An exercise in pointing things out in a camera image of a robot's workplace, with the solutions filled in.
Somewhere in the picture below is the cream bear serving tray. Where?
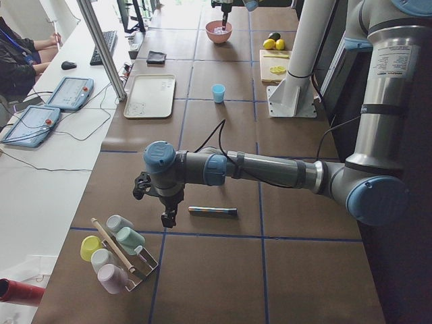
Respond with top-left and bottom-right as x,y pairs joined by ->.
124,74 -> 176,119

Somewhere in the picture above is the grey cup on rack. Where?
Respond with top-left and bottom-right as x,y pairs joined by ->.
105,215 -> 134,234

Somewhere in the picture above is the white cup on rack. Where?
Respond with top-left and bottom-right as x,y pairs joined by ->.
90,248 -> 117,274

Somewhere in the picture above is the pink bowl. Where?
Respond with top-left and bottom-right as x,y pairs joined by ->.
205,20 -> 232,44

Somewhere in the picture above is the bamboo cutting board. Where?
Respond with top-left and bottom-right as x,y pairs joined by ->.
259,49 -> 292,82

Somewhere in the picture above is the black keyboard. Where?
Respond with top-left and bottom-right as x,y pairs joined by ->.
89,30 -> 119,66

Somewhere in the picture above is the metal cup rack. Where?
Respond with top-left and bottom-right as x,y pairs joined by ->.
102,239 -> 159,292

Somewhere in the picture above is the wooden rack handle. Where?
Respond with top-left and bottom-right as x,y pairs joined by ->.
90,217 -> 135,273

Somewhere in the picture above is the aluminium frame post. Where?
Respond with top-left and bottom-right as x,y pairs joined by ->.
77,0 -> 127,102

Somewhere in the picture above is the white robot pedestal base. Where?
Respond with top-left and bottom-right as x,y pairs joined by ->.
267,0 -> 336,118

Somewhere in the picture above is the pink cup on rack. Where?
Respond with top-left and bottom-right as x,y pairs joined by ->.
97,264 -> 128,294

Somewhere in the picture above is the black computer mouse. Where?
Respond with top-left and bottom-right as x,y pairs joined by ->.
61,61 -> 77,70

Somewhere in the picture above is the green cup on rack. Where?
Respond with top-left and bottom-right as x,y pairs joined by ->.
115,227 -> 145,255

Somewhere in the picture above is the far blue teach pendant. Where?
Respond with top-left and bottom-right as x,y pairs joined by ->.
45,76 -> 94,111

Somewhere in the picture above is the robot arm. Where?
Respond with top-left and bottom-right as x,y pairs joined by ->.
133,1 -> 431,227
211,0 -> 259,30

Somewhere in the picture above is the near blue teach pendant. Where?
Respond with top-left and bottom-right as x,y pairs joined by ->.
1,105 -> 61,148

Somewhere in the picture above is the yellow lemon lower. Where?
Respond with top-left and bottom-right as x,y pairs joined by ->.
275,38 -> 285,51

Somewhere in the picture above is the yellow lemon upper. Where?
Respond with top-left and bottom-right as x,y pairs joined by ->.
263,38 -> 276,50

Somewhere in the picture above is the yellow lemon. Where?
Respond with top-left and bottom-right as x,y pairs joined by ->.
275,38 -> 285,51
263,38 -> 276,50

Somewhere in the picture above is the red cylinder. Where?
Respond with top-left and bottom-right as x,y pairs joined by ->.
1,278 -> 45,306

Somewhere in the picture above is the yellow cup on rack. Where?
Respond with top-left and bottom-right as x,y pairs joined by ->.
80,236 -> 103,262

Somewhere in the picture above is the blue teach pendant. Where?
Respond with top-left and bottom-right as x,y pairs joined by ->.
45,76 -> 94,111
1,105 -> 61,148

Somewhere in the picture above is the lemon slices stack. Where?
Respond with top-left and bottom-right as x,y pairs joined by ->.
269,65 -> 286,75

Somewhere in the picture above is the green avocado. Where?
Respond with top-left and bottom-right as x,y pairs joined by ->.
268,32 -> 281,41

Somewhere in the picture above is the black monitor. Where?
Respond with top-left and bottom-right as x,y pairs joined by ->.
117,0 -> 146,34

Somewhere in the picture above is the grey folded cloth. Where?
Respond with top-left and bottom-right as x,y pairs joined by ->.
146,51 -> 167,65

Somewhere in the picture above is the yellow plastic knife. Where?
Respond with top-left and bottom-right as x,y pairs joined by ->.
263,54 -> 290,59

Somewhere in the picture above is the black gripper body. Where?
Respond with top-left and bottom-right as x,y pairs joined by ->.
159,192 -> 184,216

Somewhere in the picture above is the clear ice cubes pile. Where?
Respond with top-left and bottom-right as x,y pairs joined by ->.
210,26 -> 229,35

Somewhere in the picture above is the seated person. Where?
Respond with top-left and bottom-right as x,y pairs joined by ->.
1,19 -> 61,97

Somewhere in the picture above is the light blue plastic cup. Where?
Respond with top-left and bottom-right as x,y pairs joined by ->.
211,84 -> 225,103

